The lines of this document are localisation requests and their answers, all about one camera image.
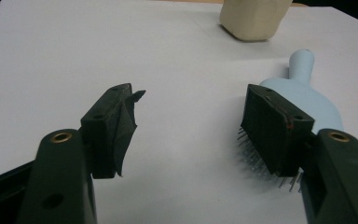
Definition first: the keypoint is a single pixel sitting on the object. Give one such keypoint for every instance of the beige square cup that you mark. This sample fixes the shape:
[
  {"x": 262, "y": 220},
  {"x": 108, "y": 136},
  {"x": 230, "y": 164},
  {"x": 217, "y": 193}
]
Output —
[{"x": 254, "y": 18}]

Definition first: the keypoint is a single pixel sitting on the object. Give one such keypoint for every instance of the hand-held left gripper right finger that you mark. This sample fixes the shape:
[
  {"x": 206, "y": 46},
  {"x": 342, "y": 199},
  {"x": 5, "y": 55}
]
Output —
[{"x": 273, "y": 130}]

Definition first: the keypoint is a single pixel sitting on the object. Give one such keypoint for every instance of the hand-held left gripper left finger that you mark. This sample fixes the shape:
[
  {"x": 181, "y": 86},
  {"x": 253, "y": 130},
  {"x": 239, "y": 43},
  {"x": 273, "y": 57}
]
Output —
[{"x": 59, "y": 174}]

